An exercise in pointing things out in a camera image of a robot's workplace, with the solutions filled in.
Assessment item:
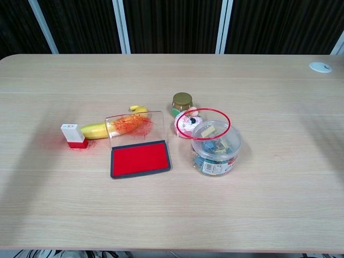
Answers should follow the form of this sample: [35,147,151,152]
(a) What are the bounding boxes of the black white patterned fabric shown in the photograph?
[12,249,132,258]

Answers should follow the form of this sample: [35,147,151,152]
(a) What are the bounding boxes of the yellow banana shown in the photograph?
[80,104,150,140]

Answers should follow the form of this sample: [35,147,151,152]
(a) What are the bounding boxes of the clear plastic binder clip tub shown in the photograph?
[190,120,242,177]

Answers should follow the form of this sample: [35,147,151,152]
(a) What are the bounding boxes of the white and red stamp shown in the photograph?
[60,123,89,150]

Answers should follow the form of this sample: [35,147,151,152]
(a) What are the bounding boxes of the white table cable grommet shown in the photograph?
[308,61,333,73]

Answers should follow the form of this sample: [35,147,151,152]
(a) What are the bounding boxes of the pink round toy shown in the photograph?
[174,106,205,139]

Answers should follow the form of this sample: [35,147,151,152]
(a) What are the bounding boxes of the small jar gold lid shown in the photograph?
[171,92,196,118]

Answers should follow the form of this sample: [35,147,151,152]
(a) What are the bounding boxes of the red ink pad clear lid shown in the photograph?
[104,110,173,179]

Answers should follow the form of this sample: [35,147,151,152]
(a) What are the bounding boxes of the white partition post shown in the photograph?
[329,34,344,56]
[28,0,59,54]
[214,0,234,54]
[112,0,132,54]

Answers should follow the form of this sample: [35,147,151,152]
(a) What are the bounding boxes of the clear tub lid red rim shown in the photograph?
[176,107,232,140]

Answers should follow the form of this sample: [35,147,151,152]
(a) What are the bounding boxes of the yellow binder clip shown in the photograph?
[200,127,217,139]

